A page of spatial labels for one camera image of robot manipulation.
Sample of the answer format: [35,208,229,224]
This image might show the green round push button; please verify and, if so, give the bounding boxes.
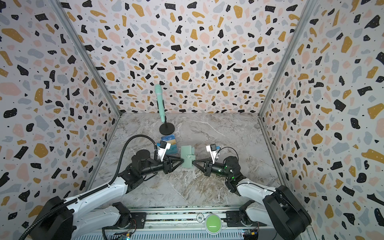
[205,214,222,235]

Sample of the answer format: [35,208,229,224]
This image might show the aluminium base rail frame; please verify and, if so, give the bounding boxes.
[53,205,316,240]

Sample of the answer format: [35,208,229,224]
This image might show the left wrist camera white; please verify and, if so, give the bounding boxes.
[157,141,171,162]

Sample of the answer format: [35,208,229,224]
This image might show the black corrugated cable hose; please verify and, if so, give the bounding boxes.
[17,134,157,240]

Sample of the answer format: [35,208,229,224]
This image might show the yellow VIP card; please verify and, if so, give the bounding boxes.
[161,138,176,145]

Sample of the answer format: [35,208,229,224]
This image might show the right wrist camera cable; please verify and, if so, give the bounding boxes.
[217,146,240,160]

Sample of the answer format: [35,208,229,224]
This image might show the teal VIP card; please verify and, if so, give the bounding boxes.
[166,145,179,155]

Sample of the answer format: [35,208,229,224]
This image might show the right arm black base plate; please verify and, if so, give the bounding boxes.
[223,210,266,228]

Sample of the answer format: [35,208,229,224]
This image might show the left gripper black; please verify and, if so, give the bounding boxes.
[142,154,185,177]

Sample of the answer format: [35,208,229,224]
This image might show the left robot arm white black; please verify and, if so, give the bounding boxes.
[20,150,184,240]

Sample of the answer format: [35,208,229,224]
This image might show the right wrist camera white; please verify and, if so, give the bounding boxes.
[206,144,220,164]

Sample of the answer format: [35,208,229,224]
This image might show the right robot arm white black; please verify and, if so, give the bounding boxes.
[193,156,312,240]

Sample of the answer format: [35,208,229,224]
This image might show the black round microphone stand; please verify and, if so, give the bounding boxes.
[158,101,175,136]

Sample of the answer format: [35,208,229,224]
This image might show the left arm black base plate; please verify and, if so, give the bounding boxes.
[105,212,147,232]

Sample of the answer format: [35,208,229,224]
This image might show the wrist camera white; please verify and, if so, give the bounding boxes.
[206,144,220,164]
[157,141,171,162]

